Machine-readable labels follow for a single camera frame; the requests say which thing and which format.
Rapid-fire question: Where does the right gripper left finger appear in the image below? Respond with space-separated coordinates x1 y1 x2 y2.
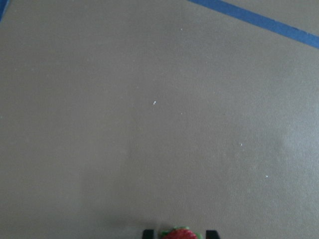
142 229 155 239

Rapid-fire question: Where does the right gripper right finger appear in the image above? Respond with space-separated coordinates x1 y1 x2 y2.
205 230 220 239

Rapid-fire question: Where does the red strawberry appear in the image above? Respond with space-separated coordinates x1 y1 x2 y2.
159 227 203 239

